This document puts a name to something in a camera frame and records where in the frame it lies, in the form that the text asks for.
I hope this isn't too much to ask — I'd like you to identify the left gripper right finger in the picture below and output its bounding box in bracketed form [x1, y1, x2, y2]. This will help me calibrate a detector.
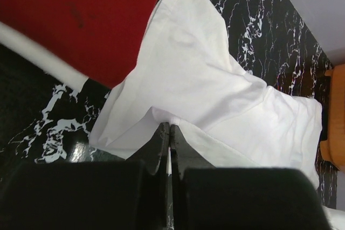
[170, 126, 330, 229]

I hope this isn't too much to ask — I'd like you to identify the orange plastic basket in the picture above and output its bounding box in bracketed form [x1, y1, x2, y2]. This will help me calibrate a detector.
[320, 64, 344, 172]

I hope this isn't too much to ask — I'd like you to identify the white t shirt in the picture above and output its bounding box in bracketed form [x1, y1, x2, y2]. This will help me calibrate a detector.
[89, 0, 344, 229]

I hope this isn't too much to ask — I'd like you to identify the folded red t shirt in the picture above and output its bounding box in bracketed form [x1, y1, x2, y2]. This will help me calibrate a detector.
[1, 0, 157, 90]

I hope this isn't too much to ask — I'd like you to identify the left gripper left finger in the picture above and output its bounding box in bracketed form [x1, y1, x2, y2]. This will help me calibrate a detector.
[1, 123, 169, 229]

